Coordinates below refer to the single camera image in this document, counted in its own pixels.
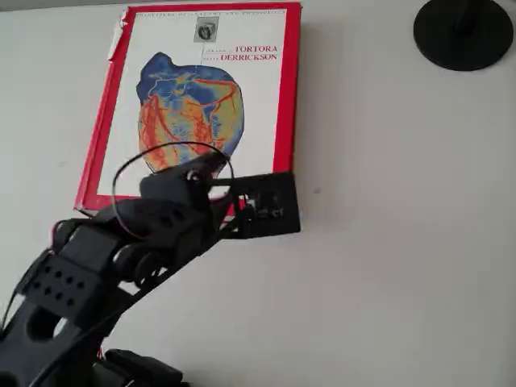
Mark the black round stand base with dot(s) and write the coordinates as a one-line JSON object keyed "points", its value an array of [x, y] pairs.
{"points": [[463, 40]]}

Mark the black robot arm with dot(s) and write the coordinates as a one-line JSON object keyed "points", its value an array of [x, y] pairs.
{"points": [[80, 250]]}

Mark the red anatomy textbook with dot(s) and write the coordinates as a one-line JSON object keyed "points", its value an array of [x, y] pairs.
{"points": [[181, 80]]}

